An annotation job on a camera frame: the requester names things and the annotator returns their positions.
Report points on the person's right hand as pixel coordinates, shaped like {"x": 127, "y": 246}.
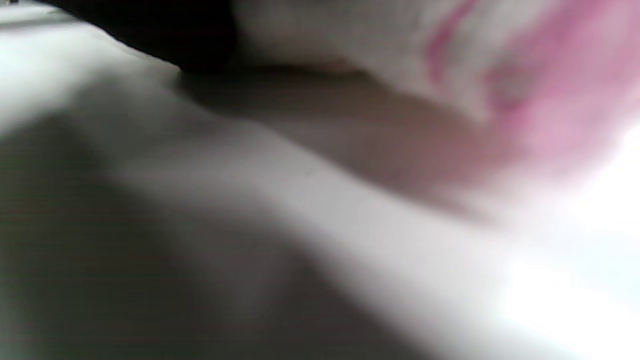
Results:
{"x": 165, "y": 30}

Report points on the white pink-edged dish cloth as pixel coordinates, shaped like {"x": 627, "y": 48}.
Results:
{"x": 375, "y": 40}

